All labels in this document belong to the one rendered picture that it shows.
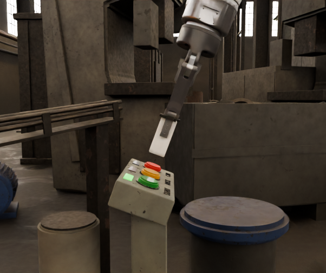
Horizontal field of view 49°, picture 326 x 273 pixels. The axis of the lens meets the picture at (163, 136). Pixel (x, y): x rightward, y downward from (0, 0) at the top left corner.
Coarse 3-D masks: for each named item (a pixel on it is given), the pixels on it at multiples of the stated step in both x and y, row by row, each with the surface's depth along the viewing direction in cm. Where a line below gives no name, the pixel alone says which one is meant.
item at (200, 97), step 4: (196, 92) 477; (200, 92) 487; (188, 96) 473; (192, 96) 475; (196, 96) 478; (200, 96) 485; (188, 100) 473; (192, 100) 475; (196, 100) 478; (200, 100) 486
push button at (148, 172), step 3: (144, 168) 73; (147, 168) 74; (141, 171) 73; (144, 171) 72; (147, 171) 72; (150, 171) 73; (153, 171) 74; (156, 171) 75; (144, 174) 72; (147, 174) 72; (150, 174) 71; (153, 174) 72; (156, 174) 72; (159, 174) 74; (153, 177) 72; (156, 177) 72; (159, 177) 73
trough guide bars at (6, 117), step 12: (48, 108) 95; (60, 108) 98; (72, 108) 94; (84, 108) 97; (96, 108) 109; (108, 108) 105; (120, 108) 109; (0, 120) 78; (12, 120) 80; (24, 120) 90; (36, 120) 92; (48, 120) 88; (60, 120) 91; (0, 132) 78; (48, 132) 88
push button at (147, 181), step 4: (140, 176) 67; (144, 176) 67; (140, 180) 65; (144, 180) 65; (148, 180) 65; (152, 180) 66; (156, 180) 67; (144, 184) 64; (148, 184) 64; (152, 184) 64; (156, 184) 65
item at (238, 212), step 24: (192, 216) 100; (216, 216) 100; (240, 216) 100; (264, 216) 100; (192, 240) 104; (216, 240) 94; (240, 240) 91; (264, 240) 94; (192, 264) 105; (216, 264) 97; (240, 264) 95; (264, 264) 97
